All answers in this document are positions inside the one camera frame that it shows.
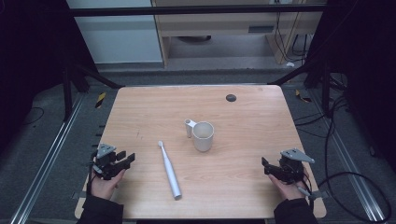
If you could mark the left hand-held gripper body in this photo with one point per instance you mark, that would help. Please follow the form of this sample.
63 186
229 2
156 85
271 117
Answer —
105 161

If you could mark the black metal stand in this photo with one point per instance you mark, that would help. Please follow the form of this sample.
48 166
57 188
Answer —
325 90
67 93

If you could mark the white electric toothbrush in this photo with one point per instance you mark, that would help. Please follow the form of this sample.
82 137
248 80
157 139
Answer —
169 172

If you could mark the person's left hand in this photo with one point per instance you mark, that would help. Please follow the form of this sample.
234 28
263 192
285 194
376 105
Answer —
104 186

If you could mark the light wooden desk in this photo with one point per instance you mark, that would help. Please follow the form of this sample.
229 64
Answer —
218 26

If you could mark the dark round table grommet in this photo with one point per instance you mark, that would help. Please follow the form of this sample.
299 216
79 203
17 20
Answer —
231 98

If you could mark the dark curtain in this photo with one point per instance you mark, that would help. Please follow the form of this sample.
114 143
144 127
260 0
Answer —
364 62
31 46

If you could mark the small white floor object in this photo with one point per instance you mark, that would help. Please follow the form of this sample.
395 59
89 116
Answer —
290 64

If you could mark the person's right hand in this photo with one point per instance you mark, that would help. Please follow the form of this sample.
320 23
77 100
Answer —
288 190

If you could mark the aluminium floor rail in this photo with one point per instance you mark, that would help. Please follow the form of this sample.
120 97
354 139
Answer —
351 165
46 158

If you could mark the yellow black hazard tape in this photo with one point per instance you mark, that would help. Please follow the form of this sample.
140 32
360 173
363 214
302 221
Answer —
302 97
100 100

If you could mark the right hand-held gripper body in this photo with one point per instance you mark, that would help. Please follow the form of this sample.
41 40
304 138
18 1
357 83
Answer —
291 169

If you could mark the black horizontal frame bar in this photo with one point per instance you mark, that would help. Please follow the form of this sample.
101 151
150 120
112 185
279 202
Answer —
186 10

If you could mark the white cup with side holder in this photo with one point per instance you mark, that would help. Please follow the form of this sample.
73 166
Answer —
203 137

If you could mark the white cabinet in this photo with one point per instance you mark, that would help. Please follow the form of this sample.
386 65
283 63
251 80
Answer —
118 34

